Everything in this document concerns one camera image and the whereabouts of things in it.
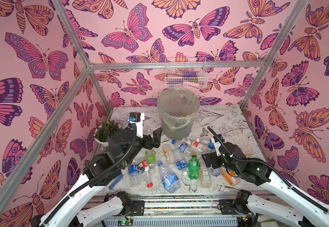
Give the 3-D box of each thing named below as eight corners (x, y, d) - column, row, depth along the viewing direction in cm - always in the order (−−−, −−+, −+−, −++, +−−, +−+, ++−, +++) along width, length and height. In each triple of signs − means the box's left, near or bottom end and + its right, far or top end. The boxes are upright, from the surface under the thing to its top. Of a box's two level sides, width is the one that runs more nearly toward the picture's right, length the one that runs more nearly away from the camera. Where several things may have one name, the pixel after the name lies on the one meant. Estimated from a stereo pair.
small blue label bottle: (131, 188, 82) (128, 185, 78) (129, 169, 89) (127, 165, 85) (141, 185, 83) (140, 182, 79) (139, 166, 90) (137, 163, 86)
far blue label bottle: (176, 158, 91) (176, 156, 89) (171, 150, 95) (171, 148, 92) (194, 148, 96) (195, 145, 93) (189, 141, 99) (189, 138, 97)
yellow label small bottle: (165, 164, 91) (165, 161, 87) (162, 151, 97) (161, 148, 93) (173, 162, 92) (173, 159, 88) (169, 149, 98) (169, 146, 94)
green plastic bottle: (187, 179, 84) (188, 176, 81) (189, 155, 94) (189, 152, 90) (197, 180, 83) (198, 178, 80) (197, 156, 93) (198, 153, 90)
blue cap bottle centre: (179, 175, 85) (180, 172, 82) (168, 144, 99) (168, 141, 95) (189, 171, 87) (190, 168, 83) (177, 142, 100) (177, 138, 96)
